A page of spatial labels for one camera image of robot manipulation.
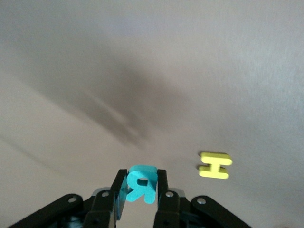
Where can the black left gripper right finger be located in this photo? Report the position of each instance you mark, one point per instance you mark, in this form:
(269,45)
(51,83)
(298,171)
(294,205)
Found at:
(171,211)

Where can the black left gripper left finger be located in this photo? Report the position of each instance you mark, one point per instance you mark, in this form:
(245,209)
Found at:
(99,211)

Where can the yellow foam letter H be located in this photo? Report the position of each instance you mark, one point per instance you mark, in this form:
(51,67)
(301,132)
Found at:
(215,166)

